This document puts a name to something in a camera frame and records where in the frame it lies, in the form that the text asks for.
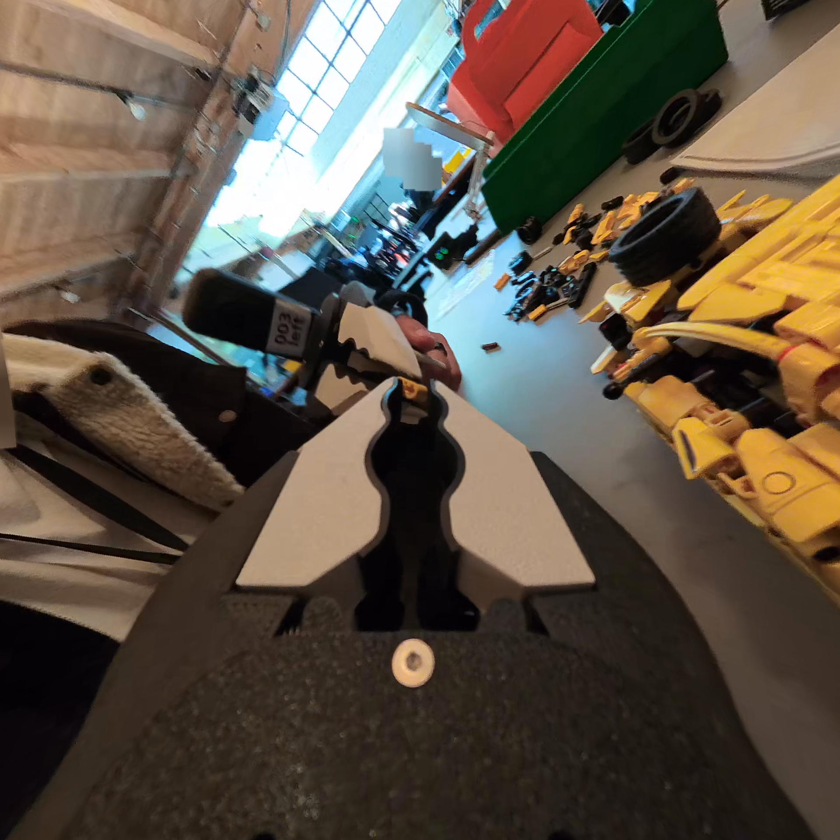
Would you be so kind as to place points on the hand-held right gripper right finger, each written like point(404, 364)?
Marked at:
point(518, 518)

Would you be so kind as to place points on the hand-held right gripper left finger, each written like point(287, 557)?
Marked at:
point(315, 518)

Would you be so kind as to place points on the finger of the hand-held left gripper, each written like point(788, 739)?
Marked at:
point(338, 394)
point(374, 334)

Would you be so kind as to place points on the yellow curved fender piece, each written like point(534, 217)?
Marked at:
point(415, 390)

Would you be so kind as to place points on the yellow toy brick car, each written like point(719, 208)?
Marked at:
point(754, 394)

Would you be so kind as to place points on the grey desk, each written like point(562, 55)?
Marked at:
point(590, 459)

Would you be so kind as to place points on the person's left hand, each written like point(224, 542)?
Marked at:
point(439, 361)

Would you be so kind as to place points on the white paper sheet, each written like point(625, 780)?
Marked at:
point(466, 285)

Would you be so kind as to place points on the small device with green display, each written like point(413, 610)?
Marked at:
point(443, 253)

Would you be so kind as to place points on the small black toy wheel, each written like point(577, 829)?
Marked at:
point(529, 230)

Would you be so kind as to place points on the pile of yellow black bricks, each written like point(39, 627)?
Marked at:
point(564, 275)

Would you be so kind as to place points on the ceiling mounted device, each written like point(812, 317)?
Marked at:
point(259, 105)

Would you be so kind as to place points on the ceiling spotlight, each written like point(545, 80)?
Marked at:
point(138, 108)

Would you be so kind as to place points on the large window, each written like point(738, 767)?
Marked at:
point(308, 98)

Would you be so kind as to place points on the light grey top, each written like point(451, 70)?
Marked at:
point(65, 590)

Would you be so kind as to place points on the red tote bag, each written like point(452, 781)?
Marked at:
point(518, 72)

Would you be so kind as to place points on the green plastic bin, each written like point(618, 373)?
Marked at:
point(590, 124)

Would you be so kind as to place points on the black toy tyre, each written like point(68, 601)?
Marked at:
point(663, 236)
point(640, 143)
point(682, 118)

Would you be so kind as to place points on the open instruction booklet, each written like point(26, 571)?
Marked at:
point(774, 118)

